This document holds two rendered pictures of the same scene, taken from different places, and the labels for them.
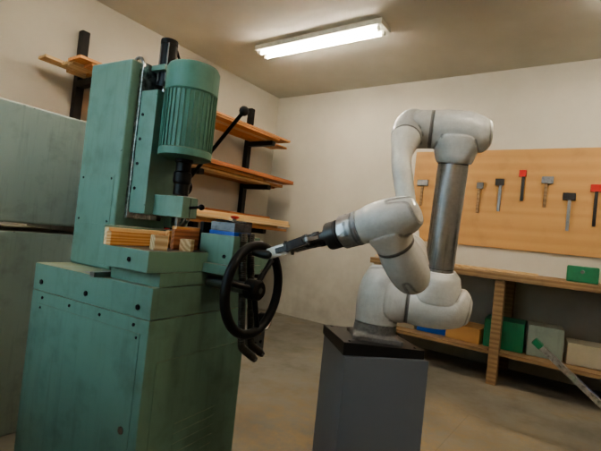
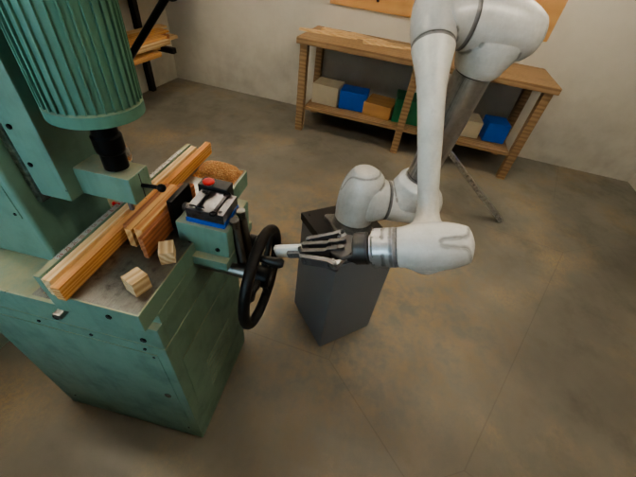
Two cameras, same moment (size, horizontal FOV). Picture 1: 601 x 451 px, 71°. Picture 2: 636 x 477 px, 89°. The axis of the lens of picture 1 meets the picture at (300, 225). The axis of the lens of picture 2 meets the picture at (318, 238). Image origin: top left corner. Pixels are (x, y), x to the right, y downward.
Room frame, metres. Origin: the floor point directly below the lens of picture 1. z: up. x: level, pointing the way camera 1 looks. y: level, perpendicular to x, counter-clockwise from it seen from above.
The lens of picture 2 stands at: (0.67, 0.22, 1.50)
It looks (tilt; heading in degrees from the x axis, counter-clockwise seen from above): 43 degrees down; 337
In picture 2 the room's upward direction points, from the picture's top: 8 degrees clockwise
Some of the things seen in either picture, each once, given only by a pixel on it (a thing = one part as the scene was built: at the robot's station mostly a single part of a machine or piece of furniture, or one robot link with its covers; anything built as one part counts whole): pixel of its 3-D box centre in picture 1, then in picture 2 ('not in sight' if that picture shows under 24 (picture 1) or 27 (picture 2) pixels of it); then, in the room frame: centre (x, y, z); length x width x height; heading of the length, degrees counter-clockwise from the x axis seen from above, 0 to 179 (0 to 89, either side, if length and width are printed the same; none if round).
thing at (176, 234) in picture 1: (199, 240); (170, 218); (1.39, 0.33, 0.93); 0.24 x 0.01 x 0.06; 150
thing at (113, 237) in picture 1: (192, 242); (153, 201); (1.48, 0.37, 0.92); 0.67 x 0.02 x 0.04; 150
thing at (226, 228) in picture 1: (233, 226); (214, 200); (1.37, 0.21, 0.99); 0.13 x 0.11 x 0.06; 150
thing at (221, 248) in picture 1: (230, 249); (215, 223); (1.36, 0.22, 0.91); 0.15 x 0.14 x 0.09; 150
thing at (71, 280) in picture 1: (145, 284); (113, 252); (1.47, 0.52, 0.76); 0.57 x 0.45 x 0.09; 60
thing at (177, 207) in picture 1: (174, 208); (115, 181); (1.42, 0.43, 1.03); 0.14 x 0.07 x 0.09; 60
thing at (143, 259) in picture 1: (208, 259); (187, 228); (1.40, 0.29, 0.87); 0.61 x 0.30 x 0.06; 150
